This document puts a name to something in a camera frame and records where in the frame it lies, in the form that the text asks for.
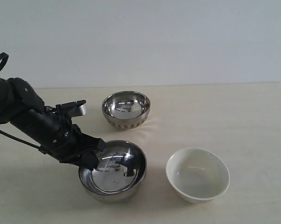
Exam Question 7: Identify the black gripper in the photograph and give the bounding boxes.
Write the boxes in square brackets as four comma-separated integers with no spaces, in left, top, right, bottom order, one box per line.
[11,109,106,170]

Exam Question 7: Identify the smooth stainless steel bowl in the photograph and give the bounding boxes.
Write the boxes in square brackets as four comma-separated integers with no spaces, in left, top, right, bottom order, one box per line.
[78,140,147,203]

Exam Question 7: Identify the white ceramic bowl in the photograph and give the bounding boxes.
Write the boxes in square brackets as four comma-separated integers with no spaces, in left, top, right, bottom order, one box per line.
[165,147,231,204]

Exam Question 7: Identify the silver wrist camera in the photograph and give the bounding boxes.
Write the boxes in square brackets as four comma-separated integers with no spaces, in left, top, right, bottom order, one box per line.
[60,99,86,118]

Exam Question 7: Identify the black cable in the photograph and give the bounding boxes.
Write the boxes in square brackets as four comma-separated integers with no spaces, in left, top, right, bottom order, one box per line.
[0,52,48,154]

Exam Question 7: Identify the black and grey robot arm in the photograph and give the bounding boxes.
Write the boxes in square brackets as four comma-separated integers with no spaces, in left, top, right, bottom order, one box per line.
[0,78,106,170]

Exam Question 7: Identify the ribbed stainless steel bowl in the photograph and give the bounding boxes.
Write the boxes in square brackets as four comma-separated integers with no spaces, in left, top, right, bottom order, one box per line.
[101,91,151,130]

